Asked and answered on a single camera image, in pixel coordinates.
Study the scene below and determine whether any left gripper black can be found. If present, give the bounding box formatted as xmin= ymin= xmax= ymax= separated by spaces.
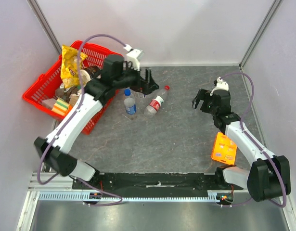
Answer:
xmin=115 ymin=61 xmax=160 ymax=96

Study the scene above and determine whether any red label clear bottle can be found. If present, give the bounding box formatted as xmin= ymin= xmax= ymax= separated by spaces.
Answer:
xmin=144 ymin=87 xmax=169 ymax=118

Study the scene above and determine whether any blue label pepsi bottle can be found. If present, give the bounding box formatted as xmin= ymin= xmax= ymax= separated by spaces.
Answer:
xmin=124 ymin=92 xmax=137 ymax=115

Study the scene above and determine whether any blue bottle cap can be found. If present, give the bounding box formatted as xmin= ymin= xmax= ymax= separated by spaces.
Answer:
xmin=124 ymin=89 xmax=131 ymax=96

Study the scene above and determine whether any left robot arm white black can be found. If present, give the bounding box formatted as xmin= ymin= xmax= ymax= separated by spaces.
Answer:
xmin=34 ymin=54 xmax=159 ymax=189

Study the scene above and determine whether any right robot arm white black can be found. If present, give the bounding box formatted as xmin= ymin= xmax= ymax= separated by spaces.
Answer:
xmin=192 ymin=89 xmax=291 ymax=202

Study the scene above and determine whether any small clear water bottle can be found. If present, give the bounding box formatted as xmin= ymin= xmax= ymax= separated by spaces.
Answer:
xmin=134 ymin=92 xmax=146 ymax=99

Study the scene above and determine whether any orange snack box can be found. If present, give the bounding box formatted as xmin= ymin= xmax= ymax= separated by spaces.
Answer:
xmin=211 ymin=132 xmax=237 ymax=165

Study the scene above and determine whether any brown cup with lid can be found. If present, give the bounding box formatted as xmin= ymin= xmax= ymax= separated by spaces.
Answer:
xmin=80 ymin=66 xmax=101 ymax=82

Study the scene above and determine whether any wooden block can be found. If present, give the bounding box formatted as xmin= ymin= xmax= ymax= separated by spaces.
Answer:
xmin=69 ymin=94 xmax=80 ymax=107

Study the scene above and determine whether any yellow chips bag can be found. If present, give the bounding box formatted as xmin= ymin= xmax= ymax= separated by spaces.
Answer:
xmin=60 ymin=45 xmax=88 ymax=89

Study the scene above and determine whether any orange packet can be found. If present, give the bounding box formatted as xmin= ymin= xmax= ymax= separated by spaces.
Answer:
xmin=64 ymin=105 xmax=73 ymax=117

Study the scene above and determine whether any striped yellow green sponge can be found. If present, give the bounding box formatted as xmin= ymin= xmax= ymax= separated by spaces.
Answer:
xmin=52 ymin=98 xmax=69 ymax=116

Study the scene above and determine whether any red plastic basket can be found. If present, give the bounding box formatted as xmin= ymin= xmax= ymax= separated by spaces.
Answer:
xmin=22 ymin=43 xmax=116 ymax=122

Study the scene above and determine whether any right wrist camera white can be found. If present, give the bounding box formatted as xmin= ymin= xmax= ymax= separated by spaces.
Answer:
xmin=210 ymin=77 xmax=229 ymax=96

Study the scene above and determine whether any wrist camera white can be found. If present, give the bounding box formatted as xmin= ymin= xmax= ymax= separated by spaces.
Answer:
xmin=123 ymin=44 xmax=144 ymax=71
xmin=210 ymin=77 xmax=229 ymax=96

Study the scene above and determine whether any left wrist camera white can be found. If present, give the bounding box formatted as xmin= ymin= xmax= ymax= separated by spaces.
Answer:
xmin=123 ymin=44 xmax=144 ymax=71

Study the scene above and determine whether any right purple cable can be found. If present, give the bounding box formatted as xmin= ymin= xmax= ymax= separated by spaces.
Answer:
xmin=219 ymin=72 xmax=288 ymax=208

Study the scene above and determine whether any purple cable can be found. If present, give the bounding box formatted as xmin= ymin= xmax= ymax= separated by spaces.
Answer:
xmin=219 ymin=72 xmax=288 ymax=208
xmin=38 ymin=34 xmax=127 ymax=207

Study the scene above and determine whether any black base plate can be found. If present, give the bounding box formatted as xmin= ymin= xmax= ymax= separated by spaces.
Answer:
xmin=72 ymin=172 xmax=244 ymax=192

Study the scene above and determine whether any white cable duct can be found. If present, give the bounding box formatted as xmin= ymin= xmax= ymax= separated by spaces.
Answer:
xmin=39 ymin=191 xmax=219 ymax=202

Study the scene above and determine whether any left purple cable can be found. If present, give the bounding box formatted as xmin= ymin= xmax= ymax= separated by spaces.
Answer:
xmin=38 ymin=34 xmax=127 ymax=207

